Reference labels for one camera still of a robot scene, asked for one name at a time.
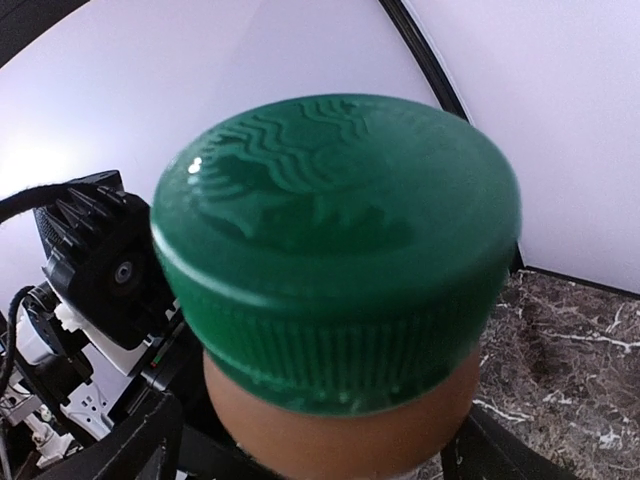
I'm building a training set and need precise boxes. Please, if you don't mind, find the green bottle cap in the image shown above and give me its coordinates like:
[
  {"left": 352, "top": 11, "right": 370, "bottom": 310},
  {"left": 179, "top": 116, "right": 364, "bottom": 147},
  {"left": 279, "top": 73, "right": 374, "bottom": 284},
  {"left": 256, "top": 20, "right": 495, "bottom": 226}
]
[{"left": 150, "top": 94, "right": 521, "bottom": 416}]

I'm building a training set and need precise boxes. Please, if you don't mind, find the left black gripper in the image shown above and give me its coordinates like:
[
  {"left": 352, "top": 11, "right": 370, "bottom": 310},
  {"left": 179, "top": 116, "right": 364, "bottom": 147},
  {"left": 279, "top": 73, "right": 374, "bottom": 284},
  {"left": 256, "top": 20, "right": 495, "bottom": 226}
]
[{"left": 33, "top": 170, "right": 175, "bottom": 350}]

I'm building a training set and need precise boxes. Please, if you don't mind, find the right black frame post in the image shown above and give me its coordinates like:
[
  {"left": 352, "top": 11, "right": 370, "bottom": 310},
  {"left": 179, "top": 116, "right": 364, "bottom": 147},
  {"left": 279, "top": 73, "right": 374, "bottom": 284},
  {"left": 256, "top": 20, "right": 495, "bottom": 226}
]
[{"left": 378, "top": 0, "right": 470, "bottom": 123}]

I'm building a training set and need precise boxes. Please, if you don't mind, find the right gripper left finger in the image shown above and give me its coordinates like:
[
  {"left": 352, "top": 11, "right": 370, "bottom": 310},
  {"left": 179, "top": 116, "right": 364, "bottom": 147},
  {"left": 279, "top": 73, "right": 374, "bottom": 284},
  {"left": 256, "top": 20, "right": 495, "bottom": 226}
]
[{"left": 37, "top": 393, "right": 240, "bottom": 480}]

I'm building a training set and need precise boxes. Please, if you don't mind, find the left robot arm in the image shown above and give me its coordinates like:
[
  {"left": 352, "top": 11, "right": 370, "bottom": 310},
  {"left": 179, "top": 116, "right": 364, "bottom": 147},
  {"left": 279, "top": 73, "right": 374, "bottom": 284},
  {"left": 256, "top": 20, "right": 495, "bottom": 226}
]
[{"left": 1, "top": 170, "right": 179, "bottom": 416}]

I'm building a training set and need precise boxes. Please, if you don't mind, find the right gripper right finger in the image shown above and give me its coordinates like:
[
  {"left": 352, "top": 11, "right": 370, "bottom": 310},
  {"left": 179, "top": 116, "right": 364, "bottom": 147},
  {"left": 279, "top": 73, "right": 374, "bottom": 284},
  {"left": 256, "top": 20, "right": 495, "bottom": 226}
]
[{"left": 440, "top": 405, "right": 575, "bottom": 480}]

